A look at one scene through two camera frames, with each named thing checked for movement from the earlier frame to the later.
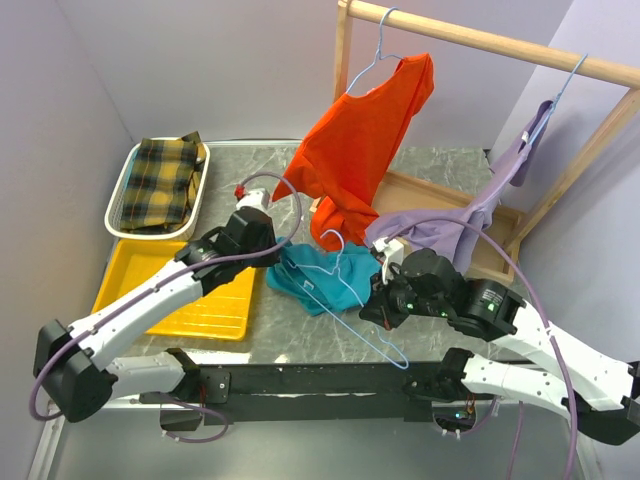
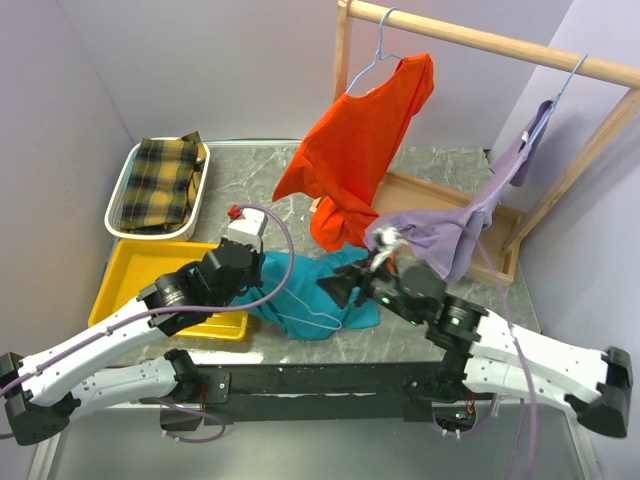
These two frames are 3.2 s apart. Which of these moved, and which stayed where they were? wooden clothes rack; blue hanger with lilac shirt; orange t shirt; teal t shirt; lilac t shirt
Moved: teal t shirt
Stayed: lilac t shirt; blue hanger with lilac shirt; wooden clothes rack; orange t shirt
